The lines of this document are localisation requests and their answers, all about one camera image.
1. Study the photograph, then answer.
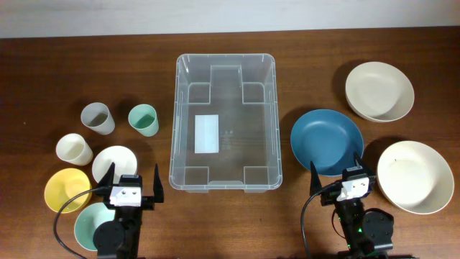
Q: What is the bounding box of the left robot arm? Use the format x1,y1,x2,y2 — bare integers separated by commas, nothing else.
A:
93,163,164,258

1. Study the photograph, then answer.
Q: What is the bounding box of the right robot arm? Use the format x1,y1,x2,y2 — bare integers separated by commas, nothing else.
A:
310,153,394,258

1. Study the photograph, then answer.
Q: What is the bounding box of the small white bowl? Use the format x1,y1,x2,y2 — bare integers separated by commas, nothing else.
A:
92,145,137,183

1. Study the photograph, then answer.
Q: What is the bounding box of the mint green cup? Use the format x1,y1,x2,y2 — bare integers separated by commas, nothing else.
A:
128,104,159,137

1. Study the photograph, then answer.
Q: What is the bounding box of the clear plastic storage bin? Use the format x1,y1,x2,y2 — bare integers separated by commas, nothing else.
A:
169,53,283,193

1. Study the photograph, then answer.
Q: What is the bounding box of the cream white cup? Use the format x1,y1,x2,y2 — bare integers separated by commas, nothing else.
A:
55,133,93,166

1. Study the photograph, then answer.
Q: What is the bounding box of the grey cup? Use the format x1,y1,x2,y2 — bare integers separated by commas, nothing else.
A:
80,102,115,135

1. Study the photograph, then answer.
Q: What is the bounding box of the cream white bowl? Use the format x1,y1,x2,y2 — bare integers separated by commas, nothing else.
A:
377,140,455,215

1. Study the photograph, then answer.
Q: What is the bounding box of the blue plate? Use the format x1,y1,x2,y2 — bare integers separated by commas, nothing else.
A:
290,109,364,176

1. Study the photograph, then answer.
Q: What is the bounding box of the beige bowl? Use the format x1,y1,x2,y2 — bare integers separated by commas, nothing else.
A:
345,62,415,122

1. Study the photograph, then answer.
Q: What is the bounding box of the small yellow bowl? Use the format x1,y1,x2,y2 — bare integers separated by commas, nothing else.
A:
44,168,92,212

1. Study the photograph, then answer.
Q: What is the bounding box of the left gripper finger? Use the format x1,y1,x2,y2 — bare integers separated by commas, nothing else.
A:
95,162,115,196
153,164,165,203

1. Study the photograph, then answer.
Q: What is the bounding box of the small mint green bowl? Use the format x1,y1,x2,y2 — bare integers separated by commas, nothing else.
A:
74,202,115,252

